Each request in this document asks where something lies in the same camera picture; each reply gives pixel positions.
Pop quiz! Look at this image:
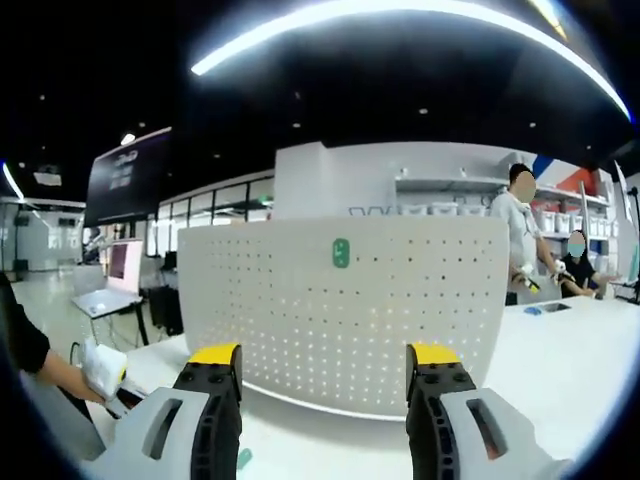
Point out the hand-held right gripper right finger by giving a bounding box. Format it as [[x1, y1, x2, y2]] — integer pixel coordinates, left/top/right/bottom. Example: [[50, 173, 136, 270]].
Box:
[[405, 342, 564, 480]]

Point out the white perforated mounting plate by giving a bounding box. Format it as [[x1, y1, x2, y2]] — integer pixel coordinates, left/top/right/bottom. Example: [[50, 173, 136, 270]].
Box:
[[177, 214, 512, 420]]

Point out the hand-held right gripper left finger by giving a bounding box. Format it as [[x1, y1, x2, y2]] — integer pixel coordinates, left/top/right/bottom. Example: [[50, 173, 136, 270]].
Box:
[[97, 343, 245, 480]]

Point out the white storage shelf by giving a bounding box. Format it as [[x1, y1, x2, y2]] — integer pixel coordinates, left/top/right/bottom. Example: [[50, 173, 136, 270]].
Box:
[[394, 172, 619, 254]]

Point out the black office chair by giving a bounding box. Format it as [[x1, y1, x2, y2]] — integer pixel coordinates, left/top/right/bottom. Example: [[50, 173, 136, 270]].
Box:
[[148, 287, 185, 337]]

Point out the grey side table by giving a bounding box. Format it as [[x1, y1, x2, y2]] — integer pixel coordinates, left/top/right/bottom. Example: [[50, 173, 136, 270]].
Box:
[[71, 288, 151, 347]]

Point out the person's left hand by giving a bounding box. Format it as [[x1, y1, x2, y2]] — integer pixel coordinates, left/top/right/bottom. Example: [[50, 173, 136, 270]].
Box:
[[59, 362, 107, 405]]

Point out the grey mesh office chair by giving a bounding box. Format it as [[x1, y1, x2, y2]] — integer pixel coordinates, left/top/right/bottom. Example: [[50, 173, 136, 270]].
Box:
[[19, 372, 109, 464]]

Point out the large black hanging screen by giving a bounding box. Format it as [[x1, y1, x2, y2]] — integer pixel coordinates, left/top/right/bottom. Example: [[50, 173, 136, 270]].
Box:
[[82, 126, 174, 227]]

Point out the ceiling light strip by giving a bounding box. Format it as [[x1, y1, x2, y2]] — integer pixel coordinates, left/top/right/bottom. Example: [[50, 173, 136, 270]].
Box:
[[189, 0, 632, 121], [1, 161, 25, 202]]

